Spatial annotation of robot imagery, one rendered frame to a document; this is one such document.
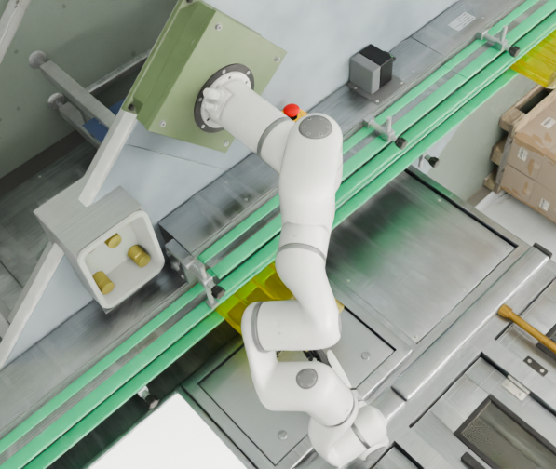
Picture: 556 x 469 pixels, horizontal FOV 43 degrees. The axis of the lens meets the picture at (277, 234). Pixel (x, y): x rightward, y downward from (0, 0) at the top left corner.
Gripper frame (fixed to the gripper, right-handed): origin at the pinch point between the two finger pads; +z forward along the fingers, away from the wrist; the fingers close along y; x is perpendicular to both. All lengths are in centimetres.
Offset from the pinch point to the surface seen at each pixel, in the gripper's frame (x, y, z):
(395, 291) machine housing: -30.9, -17.5, 9.5
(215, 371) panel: 20.7, -13.6, 11.0
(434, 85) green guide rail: -64, 12, 44
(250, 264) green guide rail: 2.9, 5.2, 22.8
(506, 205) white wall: -260, -314, 168
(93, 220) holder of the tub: 31, 33, 32
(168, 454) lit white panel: 39.0, -13.1, -2.3
